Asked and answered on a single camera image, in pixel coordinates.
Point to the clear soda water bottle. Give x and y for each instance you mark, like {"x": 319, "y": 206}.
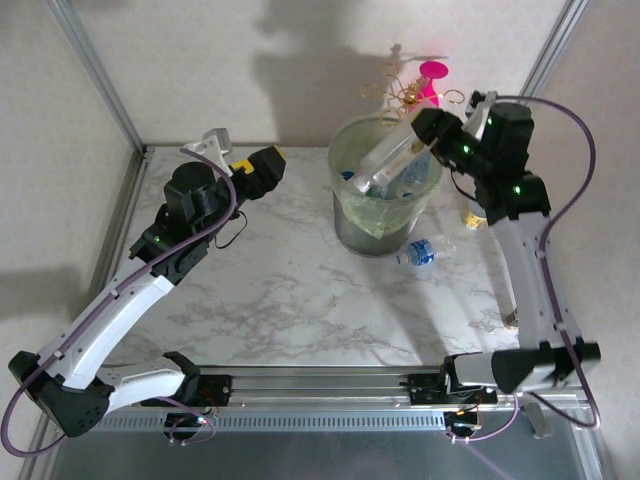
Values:
{"x": 417, "y": 175}

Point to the rectangular clear bottle white label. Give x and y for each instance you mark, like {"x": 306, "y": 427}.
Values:
{"x": 387, "y": 157}

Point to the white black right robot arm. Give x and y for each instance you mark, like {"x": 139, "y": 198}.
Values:
{"x": 530, "y": 280}

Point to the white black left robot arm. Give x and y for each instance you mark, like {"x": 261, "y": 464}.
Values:
{"x": 115, "y": 310}

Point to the green plastic bin liner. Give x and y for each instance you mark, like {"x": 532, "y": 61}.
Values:
{"x": 370, "y": 215}

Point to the grey waste bin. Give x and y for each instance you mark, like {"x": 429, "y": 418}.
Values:
{"x": 365, "y": 240}

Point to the pink plastic goblet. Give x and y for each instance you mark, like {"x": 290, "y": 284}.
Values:
{"x": 434, "y": 70}

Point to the yellow tin can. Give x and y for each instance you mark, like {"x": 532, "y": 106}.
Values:
{"x": 472, "y": 220}

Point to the clear water bottle blue label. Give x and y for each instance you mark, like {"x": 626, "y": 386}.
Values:
{"x": 424, "y": 252}

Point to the small black gold object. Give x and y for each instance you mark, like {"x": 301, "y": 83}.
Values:
{"x": 511, "y": 320}

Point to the small circuit board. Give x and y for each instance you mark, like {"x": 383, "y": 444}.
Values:
{"x": 180, "y": 422}

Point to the grey metal lower shelf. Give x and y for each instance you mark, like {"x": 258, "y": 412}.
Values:
{"x": 320, "y": 455}

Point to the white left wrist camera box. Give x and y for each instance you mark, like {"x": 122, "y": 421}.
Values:
{"x": 217, "y": 142}

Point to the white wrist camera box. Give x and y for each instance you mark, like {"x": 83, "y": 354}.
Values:
{"x": 482, "y": 117}
{"x": 217, "y": 142}

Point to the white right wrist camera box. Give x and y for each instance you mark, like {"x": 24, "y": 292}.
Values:
{"x": 482, "y": 117}

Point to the aluminium side rail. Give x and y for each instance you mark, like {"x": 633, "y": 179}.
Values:
{"x": 131, "y": 195}

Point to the aluminium frame post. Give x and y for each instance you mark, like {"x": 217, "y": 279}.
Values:
{"x": 95, "y": 75}
{"x": 550, "y": 40}

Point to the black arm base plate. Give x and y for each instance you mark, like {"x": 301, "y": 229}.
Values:
{"x": 420, "y": 390}
{"x": 217, "y": 390}

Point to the aluminium front rail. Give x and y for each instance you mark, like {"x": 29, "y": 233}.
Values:
{"x": 320, "y": 387}

